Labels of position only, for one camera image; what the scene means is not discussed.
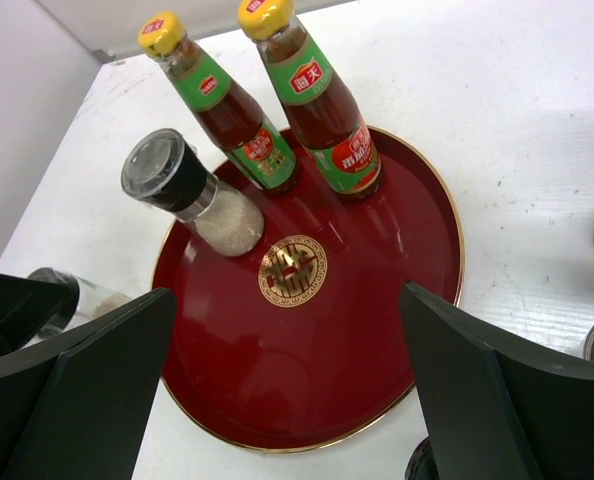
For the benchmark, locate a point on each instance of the black cap glass shaker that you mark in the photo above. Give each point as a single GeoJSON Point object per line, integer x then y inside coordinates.
{"type": "Point", "coordinates": [90, 301]}

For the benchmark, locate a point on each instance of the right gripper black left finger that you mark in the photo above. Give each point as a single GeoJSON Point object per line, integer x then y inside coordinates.
{"type": "Point", "coordinates": [76, 406]}

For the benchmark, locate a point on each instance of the black cap spice jar front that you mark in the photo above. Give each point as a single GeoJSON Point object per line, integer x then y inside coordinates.
{"type": "Point", "coordinates": [421, 465]}

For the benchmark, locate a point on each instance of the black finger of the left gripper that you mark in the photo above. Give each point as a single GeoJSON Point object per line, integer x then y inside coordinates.
{"type": "Point", "coordinates": [35, 307]}

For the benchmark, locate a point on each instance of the red round tray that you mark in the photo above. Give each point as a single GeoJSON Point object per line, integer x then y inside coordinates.
{"type": "Point", "coordinates": [298, 344]}

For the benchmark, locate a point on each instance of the green label sauce bottle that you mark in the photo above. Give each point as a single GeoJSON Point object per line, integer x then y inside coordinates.
{"type": "Point", "coordinates": [231, 118]}
{"type": "Point", "coordinates": [320, 109]}

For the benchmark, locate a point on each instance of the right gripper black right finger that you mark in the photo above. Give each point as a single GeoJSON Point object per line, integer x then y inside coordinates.
{"type": "Point", "coordinates": [496, 405]}

